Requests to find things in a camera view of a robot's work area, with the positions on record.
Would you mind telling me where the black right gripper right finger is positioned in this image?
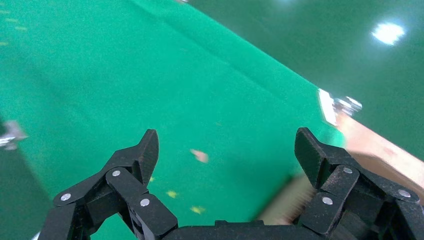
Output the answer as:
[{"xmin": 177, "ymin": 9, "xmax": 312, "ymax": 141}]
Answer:
[{"xmin": 294, "ymin": 127, "xmax": 424, "ymax": 240}]

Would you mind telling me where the small brown cardboard scrap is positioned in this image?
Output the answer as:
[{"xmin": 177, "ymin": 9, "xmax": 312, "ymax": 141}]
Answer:
[{"xmin": 190, "ymin": 149, "xmax": 210, "ymax": 164}]

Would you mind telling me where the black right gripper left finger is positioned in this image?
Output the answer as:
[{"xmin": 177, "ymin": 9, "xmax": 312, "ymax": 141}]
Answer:
[{"xmin": 38, "ymin": 129, "xmax": 179, "ymax": 240}]

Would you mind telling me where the silver binder clip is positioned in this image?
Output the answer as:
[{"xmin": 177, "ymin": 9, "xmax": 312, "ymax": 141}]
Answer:
[{"xmin": 317, "ymin": 88, "xmax": 363, "ymax": 127}]

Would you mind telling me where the green table cloth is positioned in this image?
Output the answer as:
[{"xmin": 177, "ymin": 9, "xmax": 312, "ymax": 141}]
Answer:
[{"xmin": 0, "ymin": 0, "xmax": 345, "ymax": 240}]

